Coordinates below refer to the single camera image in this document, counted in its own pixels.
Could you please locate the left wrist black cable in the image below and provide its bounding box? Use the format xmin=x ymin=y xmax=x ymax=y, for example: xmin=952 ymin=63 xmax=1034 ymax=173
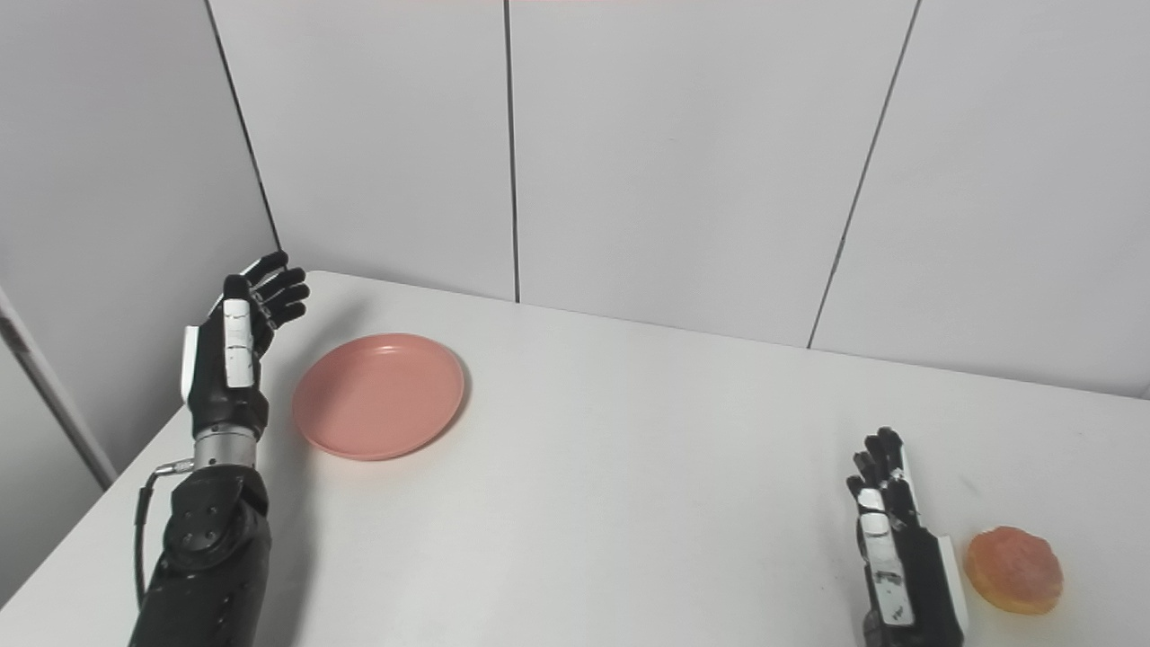
xmin=135 ymin=458 xmax=196 ymax=610

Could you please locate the pink round plate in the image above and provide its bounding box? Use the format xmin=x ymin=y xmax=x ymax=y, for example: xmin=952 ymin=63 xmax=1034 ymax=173
xmin=292 ymin=333 xmax=466 ymax=462

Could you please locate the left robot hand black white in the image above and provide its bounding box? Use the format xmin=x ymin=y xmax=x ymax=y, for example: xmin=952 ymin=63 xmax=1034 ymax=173
xmin=181 ymin=251 xmax=311 ymax=440

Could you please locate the orange cream puff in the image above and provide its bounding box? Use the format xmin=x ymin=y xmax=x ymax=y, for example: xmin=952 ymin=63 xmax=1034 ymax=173
xmin=964 ymin=527 xmax=1065 ymax=616

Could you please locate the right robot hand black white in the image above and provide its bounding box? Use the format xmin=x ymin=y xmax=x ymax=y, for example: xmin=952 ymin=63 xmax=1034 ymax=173
xmin=845 ymin=428 xmax=971 ymax=647

